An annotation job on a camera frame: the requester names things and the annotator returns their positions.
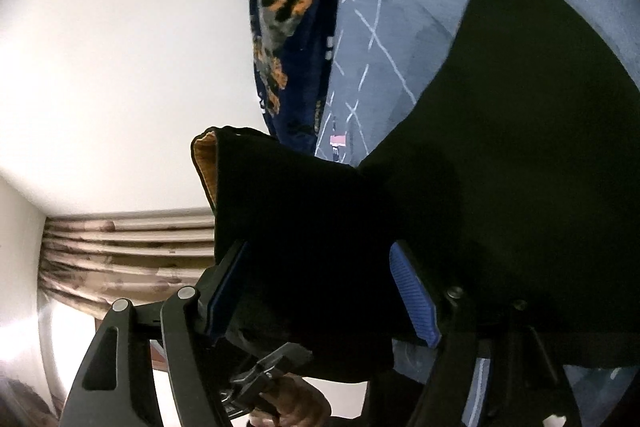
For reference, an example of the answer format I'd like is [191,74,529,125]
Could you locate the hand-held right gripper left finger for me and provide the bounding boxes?
[60,239,251,427]

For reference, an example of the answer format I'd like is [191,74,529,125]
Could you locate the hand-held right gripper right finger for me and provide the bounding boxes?
[389,241,582,427]

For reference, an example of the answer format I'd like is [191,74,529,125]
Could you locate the black pants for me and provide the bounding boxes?
[191,0,640,384]

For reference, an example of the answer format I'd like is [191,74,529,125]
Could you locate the person's left hand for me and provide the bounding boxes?
[248,374,334,427]

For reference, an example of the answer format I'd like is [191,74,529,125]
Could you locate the beige patterned curtain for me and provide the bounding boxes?
[37,206,217,325]

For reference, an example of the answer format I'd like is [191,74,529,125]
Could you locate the navy dog print blanket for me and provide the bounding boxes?
[249,0,347,158]

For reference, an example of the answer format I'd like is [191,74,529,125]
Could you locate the blue checked bed sheet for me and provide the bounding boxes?
[314,0,640,427]

